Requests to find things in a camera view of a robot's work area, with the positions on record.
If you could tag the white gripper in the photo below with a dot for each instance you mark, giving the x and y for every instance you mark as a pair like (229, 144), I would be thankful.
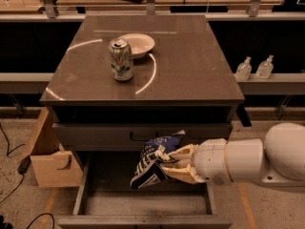
(210, 160)

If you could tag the blue chip bag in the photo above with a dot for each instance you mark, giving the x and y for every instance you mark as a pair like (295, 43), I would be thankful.
(155, 152)

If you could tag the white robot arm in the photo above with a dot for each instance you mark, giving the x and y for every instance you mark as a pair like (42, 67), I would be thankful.
(275, 162)

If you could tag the open grey lower drawer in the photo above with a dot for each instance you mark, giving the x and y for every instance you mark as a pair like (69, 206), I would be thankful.
(105, 199)

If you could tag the closed grey upper drawer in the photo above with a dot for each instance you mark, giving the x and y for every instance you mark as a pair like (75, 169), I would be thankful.
(131, 137)

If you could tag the grey drawer cabinet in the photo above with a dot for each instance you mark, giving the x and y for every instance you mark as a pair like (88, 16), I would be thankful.
(185, 78)

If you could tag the left clear sanitizer bottle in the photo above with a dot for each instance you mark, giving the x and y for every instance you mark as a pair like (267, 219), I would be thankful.
(244, 69)

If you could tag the clear sanitizer bottle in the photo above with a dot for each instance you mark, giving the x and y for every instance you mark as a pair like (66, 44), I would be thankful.
(244, 69)
(265, 68)

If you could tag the right clear sanitizer bottle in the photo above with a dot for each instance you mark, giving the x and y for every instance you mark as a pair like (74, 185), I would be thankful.
(265, 68)

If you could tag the white bowl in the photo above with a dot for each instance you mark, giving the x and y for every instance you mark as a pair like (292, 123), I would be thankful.
(140, 44)

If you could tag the green white soda can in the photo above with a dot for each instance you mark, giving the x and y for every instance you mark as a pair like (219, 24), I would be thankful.
(121, 59)

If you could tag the wooden box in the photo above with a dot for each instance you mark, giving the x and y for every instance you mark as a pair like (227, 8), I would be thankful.
(53, 166)

